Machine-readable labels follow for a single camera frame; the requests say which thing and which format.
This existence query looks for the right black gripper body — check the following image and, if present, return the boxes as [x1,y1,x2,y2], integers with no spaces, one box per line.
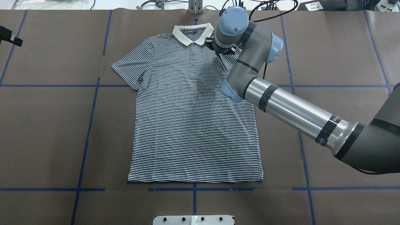
[206,37,237,55]

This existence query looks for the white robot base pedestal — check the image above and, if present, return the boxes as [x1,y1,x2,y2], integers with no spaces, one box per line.
[152,215,236,225]

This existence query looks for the striped polo shirt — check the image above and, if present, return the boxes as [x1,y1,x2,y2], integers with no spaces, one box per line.
[111,23,264,183]

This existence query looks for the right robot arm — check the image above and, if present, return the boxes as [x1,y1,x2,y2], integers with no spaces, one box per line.
[207,6,400,175]

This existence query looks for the aluminium frame post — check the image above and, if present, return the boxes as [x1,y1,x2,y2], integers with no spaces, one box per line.
[188,0,204,14]

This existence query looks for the black power box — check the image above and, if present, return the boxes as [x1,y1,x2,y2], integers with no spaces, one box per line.
[296,0,347,11]

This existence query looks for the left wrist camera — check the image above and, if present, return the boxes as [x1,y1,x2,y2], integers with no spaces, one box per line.
[0,26,23,47]

